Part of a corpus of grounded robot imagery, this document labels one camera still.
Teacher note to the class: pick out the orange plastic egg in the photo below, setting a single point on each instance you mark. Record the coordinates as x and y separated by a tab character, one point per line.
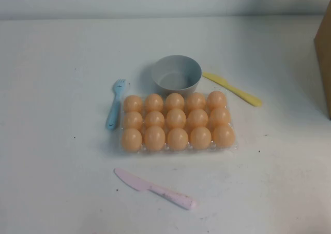
178	138
216	99
153	102
176	118
175	101
155	139
132	139
201	138
133	120
196	101
133	103
197	118
224	135
220	117
154	119

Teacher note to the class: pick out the clear plastic egg tray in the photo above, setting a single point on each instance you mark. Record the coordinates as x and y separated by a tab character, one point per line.
178	152

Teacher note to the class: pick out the brown cardboard box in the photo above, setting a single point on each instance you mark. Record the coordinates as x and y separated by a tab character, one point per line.
324	63

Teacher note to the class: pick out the grey round bowl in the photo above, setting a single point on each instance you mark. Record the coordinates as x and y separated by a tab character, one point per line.
178	73

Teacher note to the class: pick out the light blue plastic fork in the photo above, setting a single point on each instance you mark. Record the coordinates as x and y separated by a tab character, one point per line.
113	115

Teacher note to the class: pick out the yellow plastic knife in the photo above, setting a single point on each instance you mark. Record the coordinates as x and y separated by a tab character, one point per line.
232	89

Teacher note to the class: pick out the pink plastic knife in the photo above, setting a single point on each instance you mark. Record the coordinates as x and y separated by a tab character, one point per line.
155	188

